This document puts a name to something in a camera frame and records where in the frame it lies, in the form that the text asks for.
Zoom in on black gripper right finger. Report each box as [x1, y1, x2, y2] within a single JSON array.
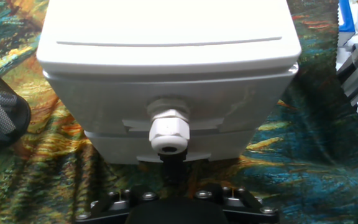
[[193, 183, 280, 223]]

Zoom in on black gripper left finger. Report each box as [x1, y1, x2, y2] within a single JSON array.
[[75, 185, 162, 223]]

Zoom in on sunflower painting cloth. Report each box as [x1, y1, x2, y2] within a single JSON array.
[[0, 0, 358, 224]]

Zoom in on black mesh pen holder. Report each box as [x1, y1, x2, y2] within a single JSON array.
[[0, 60, 32, 150]]

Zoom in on blue plastic object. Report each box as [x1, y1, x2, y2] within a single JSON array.
[[338, 0, 356, 34]]

